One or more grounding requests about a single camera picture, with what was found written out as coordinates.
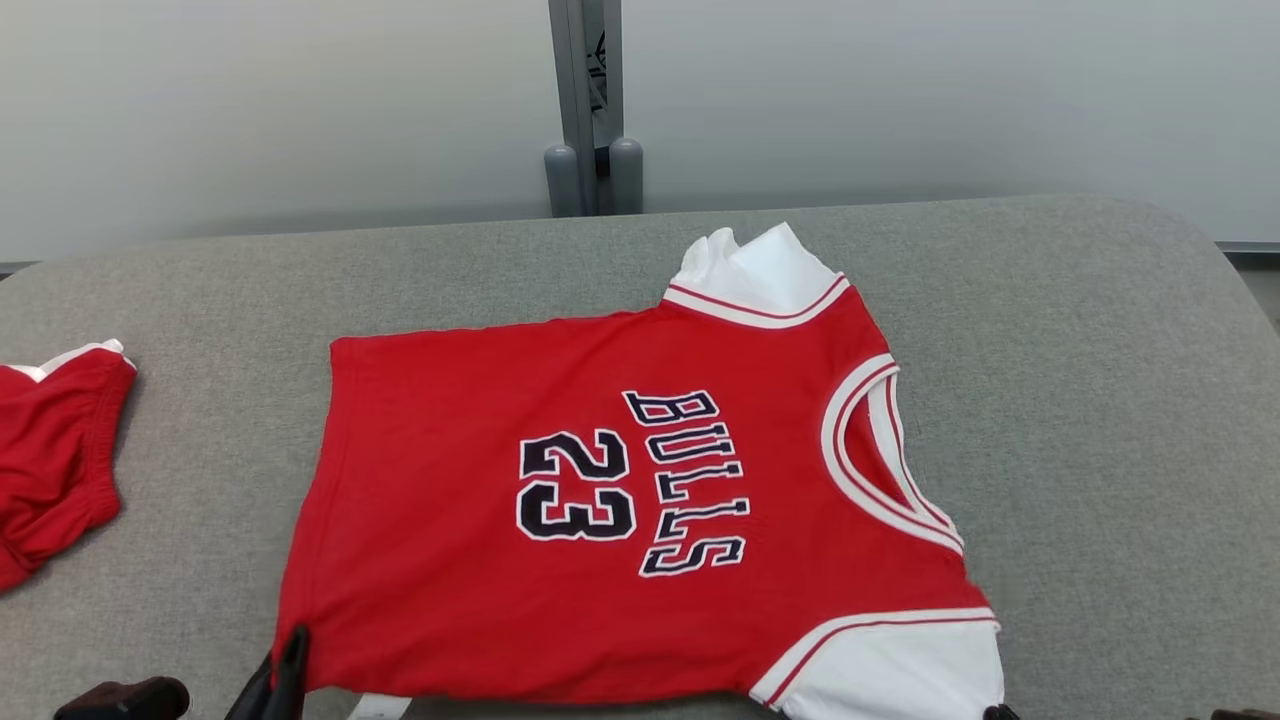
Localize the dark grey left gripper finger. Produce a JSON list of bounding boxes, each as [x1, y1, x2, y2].
[[225, 650, 277, 720], [268, 625, 310, 720]]

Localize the red Bulls jersey white sleeves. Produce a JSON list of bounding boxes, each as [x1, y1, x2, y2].
[[272, 222, 1004, 720]]

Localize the red shorts white trim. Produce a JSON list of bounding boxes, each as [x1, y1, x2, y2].
[[0, 338, 138, 593]]

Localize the grey partition post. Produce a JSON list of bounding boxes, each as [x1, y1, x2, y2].
[[543, 0, 644, 218]]

